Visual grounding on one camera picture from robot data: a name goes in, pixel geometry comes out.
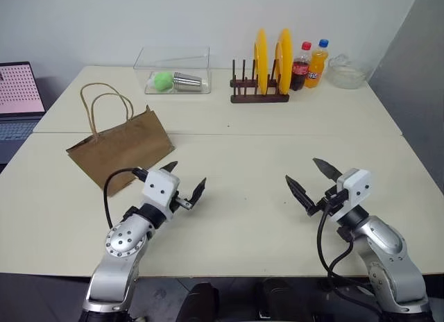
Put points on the orange soda bottle blue cap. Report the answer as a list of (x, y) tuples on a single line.
[(315, 70)]

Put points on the yellow plate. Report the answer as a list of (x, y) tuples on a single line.
[(261, 61), (285, 61)]

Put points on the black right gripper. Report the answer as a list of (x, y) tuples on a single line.
[(333, 198)]

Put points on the clear plastic box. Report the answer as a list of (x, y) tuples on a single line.
[(194, 63)]

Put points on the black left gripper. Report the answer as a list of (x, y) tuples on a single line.
[(177, 202)]

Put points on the stacked steel cups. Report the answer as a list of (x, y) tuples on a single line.
[(187, 82)]

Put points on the dark rounded shape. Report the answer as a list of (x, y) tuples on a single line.
[(201, 303)]

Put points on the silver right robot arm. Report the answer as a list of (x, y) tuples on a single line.
[(388, 245)]

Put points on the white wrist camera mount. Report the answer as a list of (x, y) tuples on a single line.
[(355, 192), (160, 190)]

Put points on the open laptop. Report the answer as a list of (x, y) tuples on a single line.
[(17, 89)]

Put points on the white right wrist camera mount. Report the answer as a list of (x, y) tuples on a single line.
[(355, 192)]

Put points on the green fuzzy ball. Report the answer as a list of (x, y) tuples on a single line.
[(162, 81)]

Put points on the dark wooden dish rack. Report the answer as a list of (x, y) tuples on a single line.
[(258, 98)]

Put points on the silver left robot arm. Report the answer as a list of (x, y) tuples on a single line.
[(121, 244)]

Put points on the cola bottle red cap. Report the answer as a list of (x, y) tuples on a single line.
[(300, 70)]

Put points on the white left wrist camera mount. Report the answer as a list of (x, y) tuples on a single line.
[(160, 190)]

